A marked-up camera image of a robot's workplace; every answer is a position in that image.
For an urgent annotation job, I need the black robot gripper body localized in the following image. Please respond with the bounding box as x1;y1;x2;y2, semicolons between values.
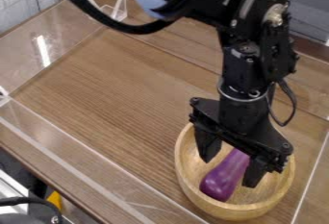
189;80;295;173

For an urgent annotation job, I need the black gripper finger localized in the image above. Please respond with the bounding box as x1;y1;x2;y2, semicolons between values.
194;128;222;163
244;156;268;188

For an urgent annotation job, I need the purple toy eggplant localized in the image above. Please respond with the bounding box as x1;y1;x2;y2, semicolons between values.
200;149;249;202

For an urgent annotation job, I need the brown wooden bowl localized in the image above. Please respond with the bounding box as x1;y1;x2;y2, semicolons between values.
176;123;296;222

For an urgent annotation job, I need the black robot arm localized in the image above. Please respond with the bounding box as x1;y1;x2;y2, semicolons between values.
70;0;300;187

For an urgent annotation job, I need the yellow object under table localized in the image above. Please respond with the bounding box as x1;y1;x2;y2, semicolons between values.
47;191;63;211

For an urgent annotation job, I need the clear acrylic tray wall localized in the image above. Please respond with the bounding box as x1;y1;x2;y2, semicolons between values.
0;2;329;224

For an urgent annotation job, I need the clear acrylic corner bracket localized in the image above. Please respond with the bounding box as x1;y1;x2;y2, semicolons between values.
87;0;128;22

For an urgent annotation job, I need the black cable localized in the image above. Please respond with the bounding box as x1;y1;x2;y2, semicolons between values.
0;197;63;224

